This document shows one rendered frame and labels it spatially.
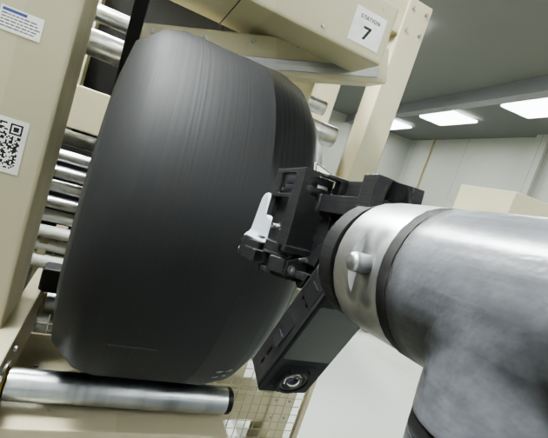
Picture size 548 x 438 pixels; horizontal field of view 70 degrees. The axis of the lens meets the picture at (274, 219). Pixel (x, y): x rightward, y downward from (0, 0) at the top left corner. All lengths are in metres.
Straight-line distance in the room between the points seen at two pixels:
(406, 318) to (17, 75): 0.59
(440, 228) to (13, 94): 0.58
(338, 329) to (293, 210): 0.09
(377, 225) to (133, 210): 0.31
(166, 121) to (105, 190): 0.10
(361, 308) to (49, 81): 0.55
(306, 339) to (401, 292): 0.12
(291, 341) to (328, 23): 0.86
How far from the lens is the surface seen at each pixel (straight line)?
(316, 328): 0.27
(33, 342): 1.00
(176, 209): 0.45
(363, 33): 1.08
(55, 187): 1.07
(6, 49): 0.66
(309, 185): 0.29
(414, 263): 0.17
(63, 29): 0.66
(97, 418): 0.72
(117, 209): 0.45
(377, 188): 0.23
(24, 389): 0.69
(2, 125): 0.66
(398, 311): 0.17
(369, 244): 0.20
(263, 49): 1.11
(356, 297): 0.20
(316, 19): 1.02
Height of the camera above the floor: 1.30
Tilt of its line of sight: 6 degrees down
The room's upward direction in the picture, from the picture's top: 18 degrees clockwise
